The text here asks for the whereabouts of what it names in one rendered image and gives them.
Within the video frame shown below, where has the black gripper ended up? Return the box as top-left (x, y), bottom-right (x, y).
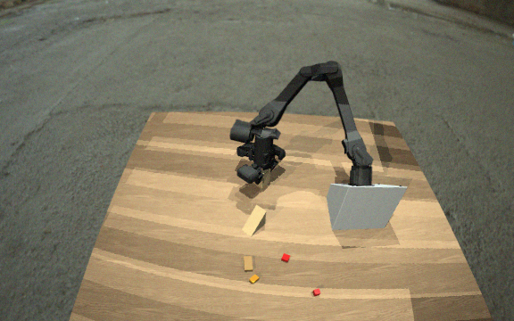
top-left (236, 144), bottom-right (286, 185)

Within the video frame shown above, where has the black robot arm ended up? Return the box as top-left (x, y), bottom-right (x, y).
top-left (229, 61), bottom-right (373, 186)

